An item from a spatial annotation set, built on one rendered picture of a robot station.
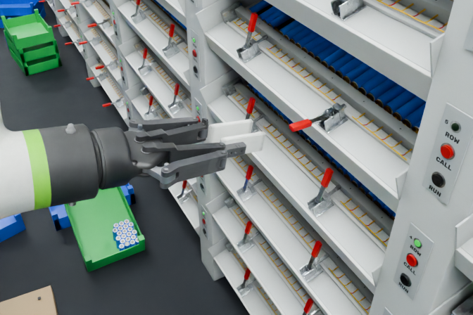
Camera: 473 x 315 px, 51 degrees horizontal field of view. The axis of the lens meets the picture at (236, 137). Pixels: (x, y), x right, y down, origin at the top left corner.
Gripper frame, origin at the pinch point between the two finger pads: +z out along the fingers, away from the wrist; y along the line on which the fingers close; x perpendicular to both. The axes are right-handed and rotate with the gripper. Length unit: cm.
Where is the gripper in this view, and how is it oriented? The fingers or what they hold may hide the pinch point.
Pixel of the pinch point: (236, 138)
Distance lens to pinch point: 70.3
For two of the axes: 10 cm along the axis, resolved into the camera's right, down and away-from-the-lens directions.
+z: 8.7, -1.4, 4.8
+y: 4.8, 5.2, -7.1
